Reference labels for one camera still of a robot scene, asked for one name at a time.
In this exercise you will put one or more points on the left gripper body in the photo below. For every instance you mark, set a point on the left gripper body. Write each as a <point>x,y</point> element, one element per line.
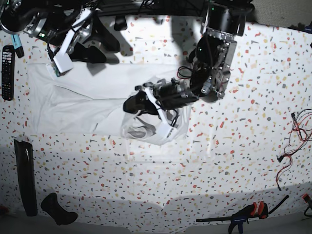
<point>169,97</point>

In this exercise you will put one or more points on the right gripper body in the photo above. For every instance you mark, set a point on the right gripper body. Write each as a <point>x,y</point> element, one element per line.
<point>61,19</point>

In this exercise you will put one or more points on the white T-shirt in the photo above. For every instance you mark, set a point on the white T-shirt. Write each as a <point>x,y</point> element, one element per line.
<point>89,100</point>

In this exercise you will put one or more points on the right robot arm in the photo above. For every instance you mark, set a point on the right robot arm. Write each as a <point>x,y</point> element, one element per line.
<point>18,16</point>

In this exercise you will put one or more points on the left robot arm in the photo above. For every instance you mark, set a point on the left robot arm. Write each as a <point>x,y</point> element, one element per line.
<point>211,60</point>

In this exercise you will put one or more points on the blue highlighter marker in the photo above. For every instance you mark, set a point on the blue highlighter marker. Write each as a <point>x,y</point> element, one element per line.
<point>17,45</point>

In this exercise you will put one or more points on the black TV remote control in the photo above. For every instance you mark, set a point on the black TV remote control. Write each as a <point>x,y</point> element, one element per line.
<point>7,72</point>

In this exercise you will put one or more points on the long black pouch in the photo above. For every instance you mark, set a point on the long black pouch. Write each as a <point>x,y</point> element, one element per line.
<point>26,178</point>

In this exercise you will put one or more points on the black orange bar clamp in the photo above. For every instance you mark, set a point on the black orange bar clamp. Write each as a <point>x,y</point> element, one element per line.
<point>242,216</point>

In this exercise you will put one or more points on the orange black clamp at edge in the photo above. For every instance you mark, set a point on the orange black clamp at edge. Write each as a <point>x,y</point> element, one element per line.
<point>308,200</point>

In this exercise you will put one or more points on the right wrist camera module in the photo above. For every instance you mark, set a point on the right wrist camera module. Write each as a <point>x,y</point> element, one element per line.
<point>60,65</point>

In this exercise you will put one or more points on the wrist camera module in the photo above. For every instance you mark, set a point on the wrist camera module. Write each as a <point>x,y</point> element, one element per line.
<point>60,65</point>
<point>165,133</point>

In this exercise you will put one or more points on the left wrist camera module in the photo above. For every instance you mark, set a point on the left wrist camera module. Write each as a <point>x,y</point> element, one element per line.
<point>165,133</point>

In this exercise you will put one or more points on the grey camera stand base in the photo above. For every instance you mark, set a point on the grey camera stand base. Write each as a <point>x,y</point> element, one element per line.
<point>120,23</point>

